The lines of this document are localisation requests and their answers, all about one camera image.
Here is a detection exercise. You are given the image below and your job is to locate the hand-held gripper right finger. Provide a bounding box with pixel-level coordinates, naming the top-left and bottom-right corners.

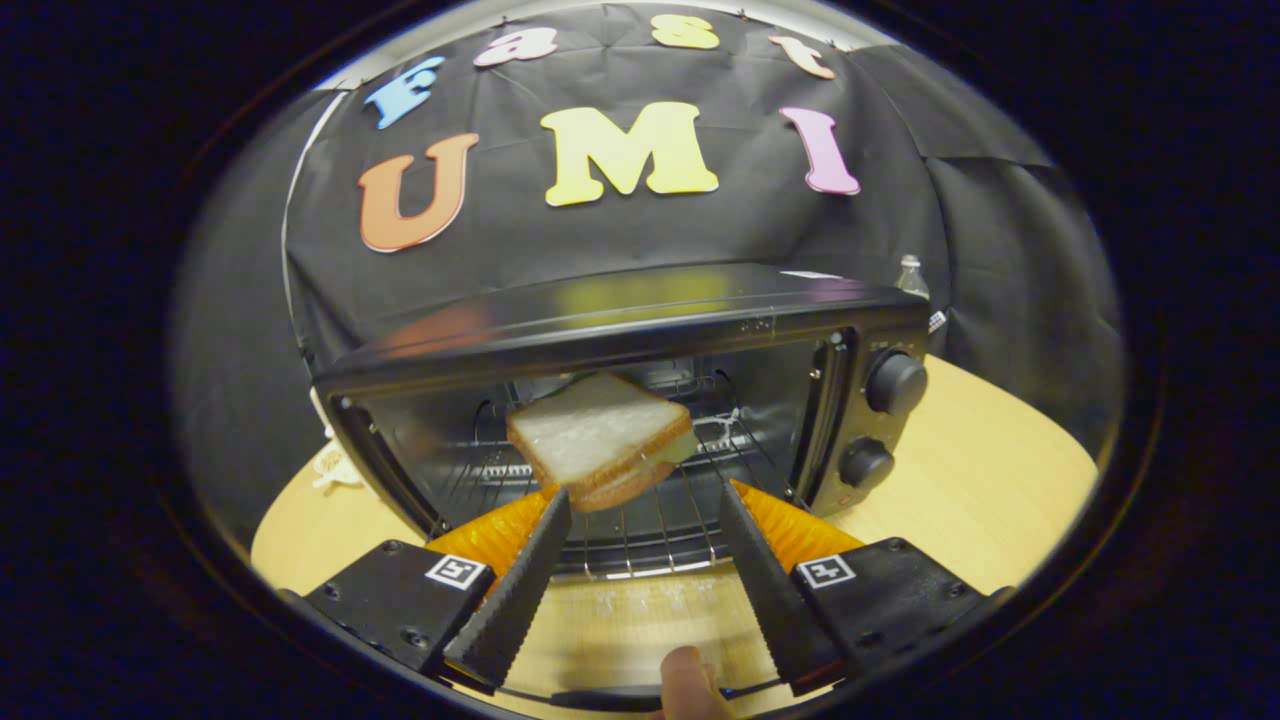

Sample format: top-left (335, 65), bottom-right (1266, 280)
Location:
top-left (718, 480), bottom-right (1016, 698)

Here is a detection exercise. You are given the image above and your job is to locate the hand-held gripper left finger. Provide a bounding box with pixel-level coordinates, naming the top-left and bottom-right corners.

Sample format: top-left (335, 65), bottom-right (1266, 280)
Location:
top-left (275, 488), bottom-right (573, 691)

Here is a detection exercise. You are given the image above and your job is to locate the toast bread sandwich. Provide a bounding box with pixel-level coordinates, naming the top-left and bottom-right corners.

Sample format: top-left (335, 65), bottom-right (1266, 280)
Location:
top-left (505, 371), bottom-right (701, 514)

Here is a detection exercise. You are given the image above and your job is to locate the black toaster oven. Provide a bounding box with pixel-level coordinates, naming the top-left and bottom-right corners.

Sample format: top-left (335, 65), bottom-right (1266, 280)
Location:
top-left (312, 262), bottom-right (933, 713)

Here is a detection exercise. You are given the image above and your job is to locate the small white dish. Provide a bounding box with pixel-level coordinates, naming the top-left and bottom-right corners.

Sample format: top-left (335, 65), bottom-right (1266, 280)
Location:
top-left (312, 440), bottom-right (366, 491)

